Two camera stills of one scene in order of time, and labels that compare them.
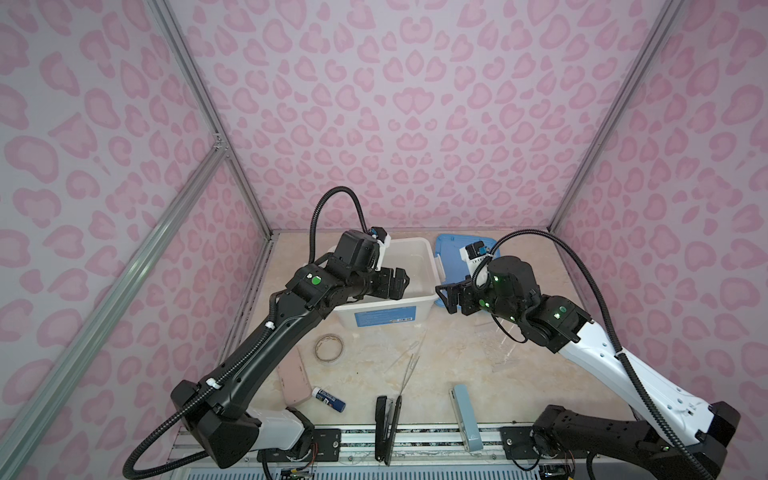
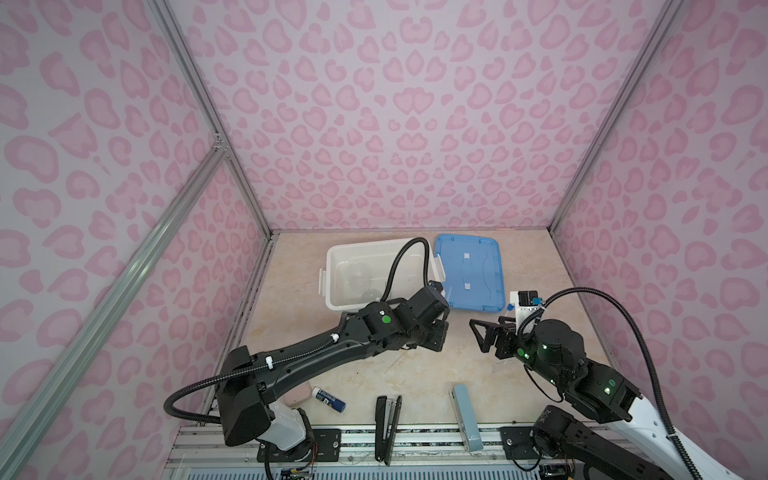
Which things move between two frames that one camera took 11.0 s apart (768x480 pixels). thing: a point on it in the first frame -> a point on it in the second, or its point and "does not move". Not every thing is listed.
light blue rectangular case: [466, 418] does not move
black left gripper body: [372, 282] -> [433, 336]
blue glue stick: [328, 399] does not move
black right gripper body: [489, 300] -> [526, 349]
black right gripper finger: [451, 302] -> [490, 334]
